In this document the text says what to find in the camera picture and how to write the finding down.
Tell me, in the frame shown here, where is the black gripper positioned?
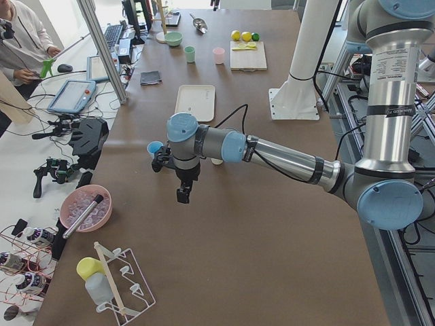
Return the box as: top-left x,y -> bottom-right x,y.
174,159 -> 201,204

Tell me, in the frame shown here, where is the cream cup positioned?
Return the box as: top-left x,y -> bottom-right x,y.
211,158 -> 224,165

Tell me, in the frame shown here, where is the blue cup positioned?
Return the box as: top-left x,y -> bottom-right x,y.
147,141 -> 164,159

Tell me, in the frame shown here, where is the green cup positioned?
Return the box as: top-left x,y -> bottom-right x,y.
184,46 -> 196,63

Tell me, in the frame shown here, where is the pink cup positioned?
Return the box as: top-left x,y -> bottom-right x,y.
212,48 -> 226,65

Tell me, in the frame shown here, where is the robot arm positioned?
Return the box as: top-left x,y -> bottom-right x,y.
167,1 -> 434,230

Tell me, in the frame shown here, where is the cream tray with rabbit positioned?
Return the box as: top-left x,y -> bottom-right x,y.
175,85 -> 215,122

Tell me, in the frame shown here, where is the metal muddler stick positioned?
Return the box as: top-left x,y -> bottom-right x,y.
63,194 -> 104,240

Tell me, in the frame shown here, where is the black gripper stand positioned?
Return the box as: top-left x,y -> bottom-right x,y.
69,118 -> 109,170

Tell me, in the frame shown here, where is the pink bowl with ice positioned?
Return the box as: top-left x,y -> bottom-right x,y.
60,185 -> 113,232

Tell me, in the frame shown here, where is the grey folded cloth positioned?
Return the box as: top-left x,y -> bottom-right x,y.
140,71 -> 162,86

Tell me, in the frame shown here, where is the yellow cup on rack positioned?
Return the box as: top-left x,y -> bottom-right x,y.
76,257 -> 105,280

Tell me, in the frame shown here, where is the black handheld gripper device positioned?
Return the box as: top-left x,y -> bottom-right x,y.
33,158 -> 80,198

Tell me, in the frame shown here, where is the clear cup on rack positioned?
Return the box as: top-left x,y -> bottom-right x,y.
85,272 -> 114,305

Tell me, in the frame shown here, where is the wooden cutting board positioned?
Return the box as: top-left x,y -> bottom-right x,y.
230,41 -> 267,71

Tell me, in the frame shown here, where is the blue teach pendant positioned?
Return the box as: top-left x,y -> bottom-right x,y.
86,56 -> 109,82
47,80 -> 96,114

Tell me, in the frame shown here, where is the yellow plastic knife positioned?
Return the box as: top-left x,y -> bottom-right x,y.
231,47 -> 257,51

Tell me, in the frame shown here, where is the green bowl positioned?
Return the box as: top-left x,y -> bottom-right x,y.
164,31 -> 183,47

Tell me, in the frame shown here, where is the wooden mug tree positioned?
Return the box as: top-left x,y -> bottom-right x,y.
152,0 -> 167,43

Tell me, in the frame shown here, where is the whole lemon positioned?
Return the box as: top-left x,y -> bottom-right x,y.
241,31 -> 252,42
230,30 -> 241,41

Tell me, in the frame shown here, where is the metal scoop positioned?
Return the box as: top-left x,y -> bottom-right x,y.
190,13 -> 208,34

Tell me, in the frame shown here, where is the green lime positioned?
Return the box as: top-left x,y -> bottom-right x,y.
251,33 -> 260,41

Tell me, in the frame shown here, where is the black computer mouse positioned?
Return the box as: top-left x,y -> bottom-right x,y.
57,64 -> 73,73

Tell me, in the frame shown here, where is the black keyboard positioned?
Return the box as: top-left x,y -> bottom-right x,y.
104,24 -> 123,48

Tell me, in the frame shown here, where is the black monitor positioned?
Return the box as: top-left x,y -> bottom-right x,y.
121,0 -> 152,46

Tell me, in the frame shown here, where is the person in white hoodie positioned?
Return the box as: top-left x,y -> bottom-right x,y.
0,0 -> 63,137

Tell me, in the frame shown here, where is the white wire cup rack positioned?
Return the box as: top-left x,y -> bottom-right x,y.
94,242 -> 156,325

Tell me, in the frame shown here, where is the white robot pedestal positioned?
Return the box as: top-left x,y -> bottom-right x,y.
269,0 -> 341,120

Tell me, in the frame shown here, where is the aluminium frame post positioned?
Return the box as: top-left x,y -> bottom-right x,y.
77,0 -> 128,105

